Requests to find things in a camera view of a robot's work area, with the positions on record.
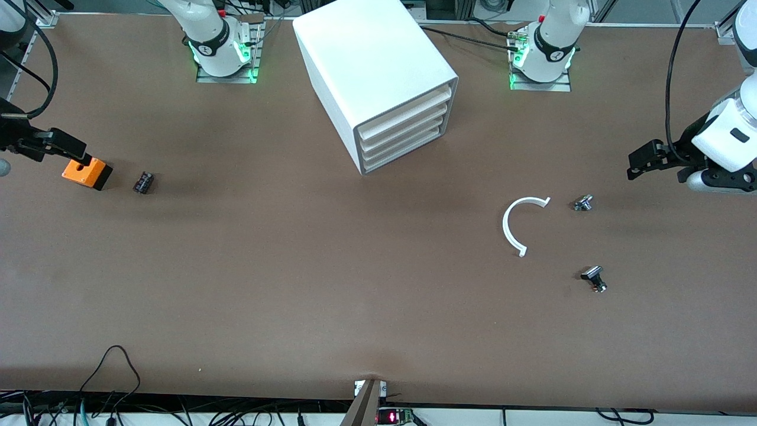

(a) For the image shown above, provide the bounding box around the black cable bundle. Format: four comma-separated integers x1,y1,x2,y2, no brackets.
0,388,355,426

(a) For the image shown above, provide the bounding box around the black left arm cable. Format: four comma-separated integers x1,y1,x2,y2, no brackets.
665,0,706,157

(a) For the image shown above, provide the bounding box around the orange button enclosure box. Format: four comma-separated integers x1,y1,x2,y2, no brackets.
62,156,114,192

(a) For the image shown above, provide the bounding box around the black cable under table edge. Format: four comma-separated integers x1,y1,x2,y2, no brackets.
594,407,655,425

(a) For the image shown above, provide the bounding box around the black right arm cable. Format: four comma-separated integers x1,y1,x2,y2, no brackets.
0,0,59,119

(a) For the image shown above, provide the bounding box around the black button part, metal end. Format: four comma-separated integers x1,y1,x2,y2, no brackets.
580,266,608,293

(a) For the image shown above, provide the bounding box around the thin black table cable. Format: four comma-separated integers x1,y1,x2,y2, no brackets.
421,25,527,53

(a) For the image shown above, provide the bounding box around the white plastic C-shaped ring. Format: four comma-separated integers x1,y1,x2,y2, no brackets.
502,196,552,258

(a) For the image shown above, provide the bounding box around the white drawer cabinet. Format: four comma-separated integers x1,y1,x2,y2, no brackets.
292,6,460,176

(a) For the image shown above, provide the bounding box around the aluminium frame rail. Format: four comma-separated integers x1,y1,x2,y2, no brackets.
0,11,60,119

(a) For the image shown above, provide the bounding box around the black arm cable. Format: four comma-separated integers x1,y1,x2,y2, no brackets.
665,0,706,157
0,0,59,119

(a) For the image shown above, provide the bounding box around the aluminium frame corner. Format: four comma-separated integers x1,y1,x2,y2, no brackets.
714,21,740,47

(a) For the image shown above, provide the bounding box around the small device with red display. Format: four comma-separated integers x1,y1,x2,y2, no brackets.
377,407,415,426

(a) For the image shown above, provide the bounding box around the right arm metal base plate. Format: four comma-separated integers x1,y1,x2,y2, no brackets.
196,15,264,84

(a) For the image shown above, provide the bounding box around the black looped cable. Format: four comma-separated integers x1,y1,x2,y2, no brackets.
79,345,141,409

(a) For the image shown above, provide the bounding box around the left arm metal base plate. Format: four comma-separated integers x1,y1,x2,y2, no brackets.
509,27,572,92

